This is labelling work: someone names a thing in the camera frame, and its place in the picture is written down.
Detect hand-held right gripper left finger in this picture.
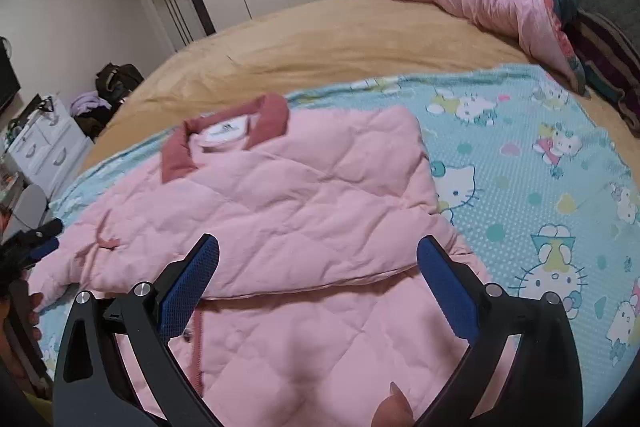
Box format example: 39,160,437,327
52,233,226,427

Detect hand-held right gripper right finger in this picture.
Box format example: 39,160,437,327
415,234,583,427

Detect person's left hand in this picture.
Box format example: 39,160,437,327
25,291,45,344

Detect purple clothes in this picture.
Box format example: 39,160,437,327
70,90,113,118

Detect grey chair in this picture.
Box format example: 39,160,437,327
10,184,48,230

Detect dark clothes pile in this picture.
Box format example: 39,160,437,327
75,104,115,142

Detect tan bed cover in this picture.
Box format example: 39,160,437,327
82,0,640,158

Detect black bag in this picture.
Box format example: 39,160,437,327
95,63,145,108

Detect black television screen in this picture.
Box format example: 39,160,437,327
0,38,22,112

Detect white drawer chest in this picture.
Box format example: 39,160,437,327
5,94,93,200

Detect cartoon cat printed blanket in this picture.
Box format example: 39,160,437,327
37,63,640,427

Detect pink quilted jacket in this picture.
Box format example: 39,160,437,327
27,94,521,427

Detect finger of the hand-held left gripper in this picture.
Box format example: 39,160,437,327
15,218,65,240
20,236,62,269

